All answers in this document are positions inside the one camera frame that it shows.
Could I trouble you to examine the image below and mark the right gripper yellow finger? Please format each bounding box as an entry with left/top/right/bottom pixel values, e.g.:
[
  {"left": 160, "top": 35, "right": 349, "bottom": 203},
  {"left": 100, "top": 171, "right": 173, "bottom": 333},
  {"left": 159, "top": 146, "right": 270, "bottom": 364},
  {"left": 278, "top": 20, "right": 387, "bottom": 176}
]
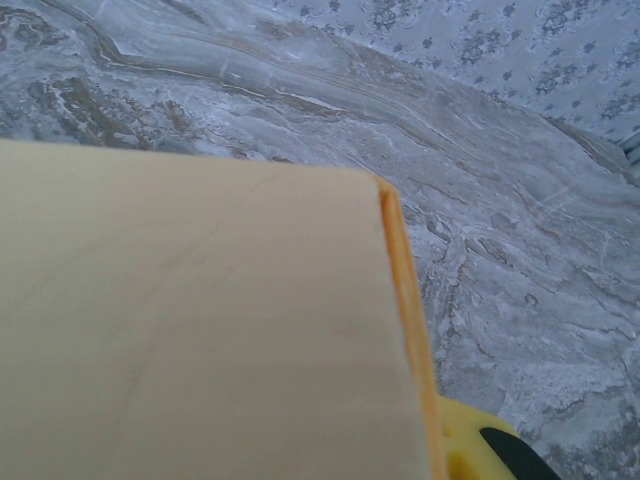
[{"left": 438, "top": 397, "right": 556, "bottom": 480}]

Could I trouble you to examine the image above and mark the yellow paper box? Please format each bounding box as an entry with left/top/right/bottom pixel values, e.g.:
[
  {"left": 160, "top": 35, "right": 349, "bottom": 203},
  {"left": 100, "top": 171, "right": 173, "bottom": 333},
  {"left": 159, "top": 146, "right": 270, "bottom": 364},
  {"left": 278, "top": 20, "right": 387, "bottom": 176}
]
[{"left": 0, "top": 138, "right": 449, "bottom": 480}]

